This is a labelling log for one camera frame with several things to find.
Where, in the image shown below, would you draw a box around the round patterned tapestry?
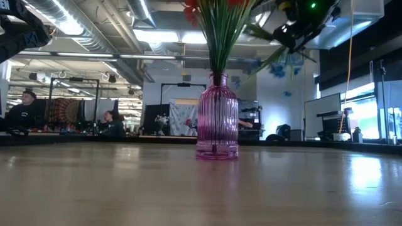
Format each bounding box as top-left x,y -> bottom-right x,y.
46,97 -> 81,127

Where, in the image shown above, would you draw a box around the floral cloth backdrop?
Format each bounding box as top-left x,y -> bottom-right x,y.
169,99 -> 199,137

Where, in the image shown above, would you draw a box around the black aluminium table frame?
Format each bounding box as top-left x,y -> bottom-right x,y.
0,133 -> 402,155

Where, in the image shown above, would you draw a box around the white board panel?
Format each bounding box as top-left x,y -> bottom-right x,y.
303,92 -> 342,139

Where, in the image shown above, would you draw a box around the dark bottle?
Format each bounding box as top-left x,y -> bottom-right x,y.
352,126 -> 364,144

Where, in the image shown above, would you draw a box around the white flowers in vase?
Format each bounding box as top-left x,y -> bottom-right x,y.
154,114 -> 170,136

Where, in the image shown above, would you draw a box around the black office chair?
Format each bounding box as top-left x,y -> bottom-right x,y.
266,124 -> 291,142

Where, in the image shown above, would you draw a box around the yellow hanging cable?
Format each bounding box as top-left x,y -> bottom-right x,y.
338,0 -> 356,134

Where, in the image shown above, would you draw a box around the dense red flower bunch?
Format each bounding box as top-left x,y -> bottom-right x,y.
196,0 -> 261,78

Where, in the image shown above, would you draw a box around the ceiling light panel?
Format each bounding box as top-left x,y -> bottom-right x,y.
133,28 -> 208,45

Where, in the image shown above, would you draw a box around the black stand frame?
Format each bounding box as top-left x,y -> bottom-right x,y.
48,77 -> 100,127
160,82 -> 207,108

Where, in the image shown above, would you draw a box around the pink ribbed glass vase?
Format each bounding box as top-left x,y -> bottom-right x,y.
195,72 -> 240,161

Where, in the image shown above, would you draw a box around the sparse red flower bunch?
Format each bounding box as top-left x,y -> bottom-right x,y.
183,0 -> 205,28

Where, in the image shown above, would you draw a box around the person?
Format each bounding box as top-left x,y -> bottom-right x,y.
99,109 -> 127,137
4,90 -> 48,133

